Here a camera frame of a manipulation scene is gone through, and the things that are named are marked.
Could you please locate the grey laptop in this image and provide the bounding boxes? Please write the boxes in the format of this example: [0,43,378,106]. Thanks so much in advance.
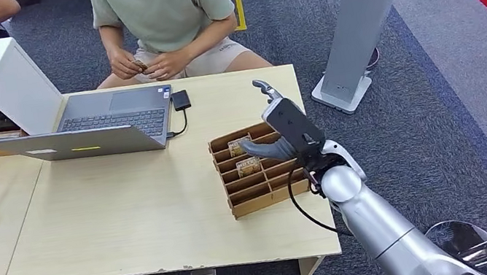
[0,80,182,176]

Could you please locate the cardboard card organizer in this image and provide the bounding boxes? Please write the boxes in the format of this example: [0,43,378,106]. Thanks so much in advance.
[206,116,316,222]

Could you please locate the black usb hub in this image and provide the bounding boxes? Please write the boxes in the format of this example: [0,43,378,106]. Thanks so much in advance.
[170,88,193,113]

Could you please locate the wooden table leg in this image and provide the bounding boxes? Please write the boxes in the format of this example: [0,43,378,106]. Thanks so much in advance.
[297,254,329,275]

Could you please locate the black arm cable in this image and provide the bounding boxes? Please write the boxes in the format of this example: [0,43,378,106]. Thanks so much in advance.
[284,158,354,247]

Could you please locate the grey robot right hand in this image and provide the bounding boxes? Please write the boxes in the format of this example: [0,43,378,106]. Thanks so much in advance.
[230,70,330,169]

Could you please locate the person's right hand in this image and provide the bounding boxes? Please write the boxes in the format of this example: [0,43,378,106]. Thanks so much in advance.
[106,44,144,83]

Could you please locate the brown patterned card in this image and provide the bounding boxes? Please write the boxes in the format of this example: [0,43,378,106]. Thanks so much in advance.
[235,155,263,179]
[226,135,256,159]

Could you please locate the person's left hand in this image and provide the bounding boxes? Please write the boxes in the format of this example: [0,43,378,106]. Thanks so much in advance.
[141,47,194,84]

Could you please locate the black hub cable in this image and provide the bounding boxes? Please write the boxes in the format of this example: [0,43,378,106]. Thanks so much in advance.
[162,108,192,141]

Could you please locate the small brown card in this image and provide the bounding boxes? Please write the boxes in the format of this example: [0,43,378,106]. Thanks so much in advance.
[132,58,149,74]

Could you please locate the grey kiosk stand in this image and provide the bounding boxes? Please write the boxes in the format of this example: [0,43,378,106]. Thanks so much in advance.
[296,0,439,120]

